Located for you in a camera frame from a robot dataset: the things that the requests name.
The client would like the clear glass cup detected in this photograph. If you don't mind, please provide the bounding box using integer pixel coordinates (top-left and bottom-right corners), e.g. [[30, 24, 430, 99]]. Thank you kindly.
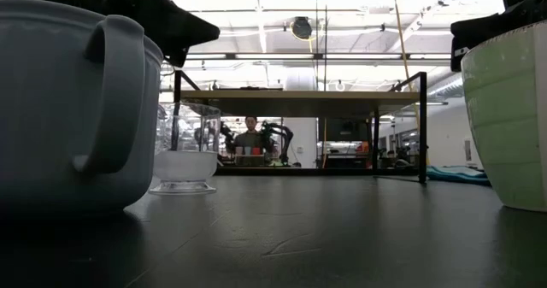
[[148, 102, 222, 196]]

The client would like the grey-blue ceramic mug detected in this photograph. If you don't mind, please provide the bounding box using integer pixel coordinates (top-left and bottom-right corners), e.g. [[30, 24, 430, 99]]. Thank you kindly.
[[0, 0, 166, 215]]

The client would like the wooden shelf with black legs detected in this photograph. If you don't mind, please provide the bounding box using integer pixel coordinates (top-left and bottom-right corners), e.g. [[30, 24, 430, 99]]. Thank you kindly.
[[172, 70, 428, 185]]

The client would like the green ribbed mug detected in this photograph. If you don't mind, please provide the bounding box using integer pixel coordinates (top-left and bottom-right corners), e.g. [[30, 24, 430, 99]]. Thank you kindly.
[[460, 21, 547, 213]]

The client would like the person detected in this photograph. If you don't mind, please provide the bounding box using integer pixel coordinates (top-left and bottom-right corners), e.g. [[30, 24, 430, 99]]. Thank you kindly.
[[232, 115, 269, 168]]

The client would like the folded blue cloth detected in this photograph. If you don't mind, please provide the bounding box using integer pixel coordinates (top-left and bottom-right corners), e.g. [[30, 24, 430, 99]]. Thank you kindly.
[[426, 164, 491, 187]]

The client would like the yellow cable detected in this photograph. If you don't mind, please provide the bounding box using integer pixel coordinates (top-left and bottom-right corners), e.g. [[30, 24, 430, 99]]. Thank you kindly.
[[391, 0, 424, 126]]

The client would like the black ceiling cord reel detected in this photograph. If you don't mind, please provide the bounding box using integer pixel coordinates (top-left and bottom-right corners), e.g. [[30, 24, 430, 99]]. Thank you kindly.
[[290, 16, 315, 41]]

